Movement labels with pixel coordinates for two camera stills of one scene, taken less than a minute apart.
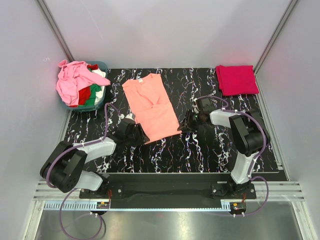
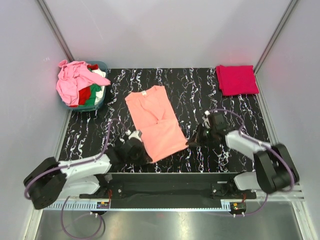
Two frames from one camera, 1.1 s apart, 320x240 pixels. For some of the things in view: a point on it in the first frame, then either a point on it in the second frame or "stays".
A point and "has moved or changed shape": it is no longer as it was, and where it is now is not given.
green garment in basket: (93, 88) stays
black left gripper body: (132, 141) -> (139, 158)
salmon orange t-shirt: (149, 103) has moved or changed shape
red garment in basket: (84, 94) stays
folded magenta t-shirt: (237, 80) stays
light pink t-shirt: (73, 76) stays
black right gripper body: (196, 121) -> (207, 135)
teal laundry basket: (102, 66) stays
